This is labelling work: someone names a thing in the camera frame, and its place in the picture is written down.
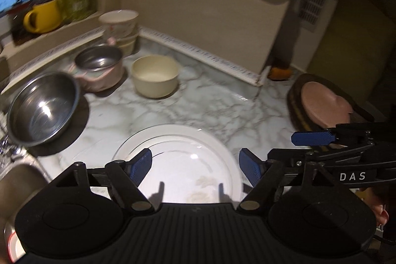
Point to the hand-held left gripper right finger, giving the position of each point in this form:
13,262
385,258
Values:
251,168

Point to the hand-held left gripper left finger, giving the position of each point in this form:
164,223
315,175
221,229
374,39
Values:
140,166

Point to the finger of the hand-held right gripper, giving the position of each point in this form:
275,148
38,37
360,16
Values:
312,138
287,155

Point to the pink plate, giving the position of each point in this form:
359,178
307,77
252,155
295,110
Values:
321,103

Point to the white round plate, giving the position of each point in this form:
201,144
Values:
179,155

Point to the cream round bowl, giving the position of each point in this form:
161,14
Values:
154,75

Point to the pink pot with steel interior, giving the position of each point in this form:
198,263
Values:
99,66

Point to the large stainless steel bowl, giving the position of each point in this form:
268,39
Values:
40,111

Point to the person's right hand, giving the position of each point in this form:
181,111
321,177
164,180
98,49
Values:
379,208

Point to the dark brown oval tray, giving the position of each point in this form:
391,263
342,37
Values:
295,103

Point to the orange small object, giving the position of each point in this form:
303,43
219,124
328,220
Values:
278,73

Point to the stainless steel sink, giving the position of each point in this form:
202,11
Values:
18,186

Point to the music note edge tape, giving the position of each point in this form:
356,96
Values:
198,52

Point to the chrome faucet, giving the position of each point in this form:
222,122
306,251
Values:
4,145

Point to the white floral bowl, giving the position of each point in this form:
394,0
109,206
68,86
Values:
119,24

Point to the red rimmed white bowl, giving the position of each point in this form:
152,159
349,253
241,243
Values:
14,245

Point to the yellow mug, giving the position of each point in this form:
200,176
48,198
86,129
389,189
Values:
43,16

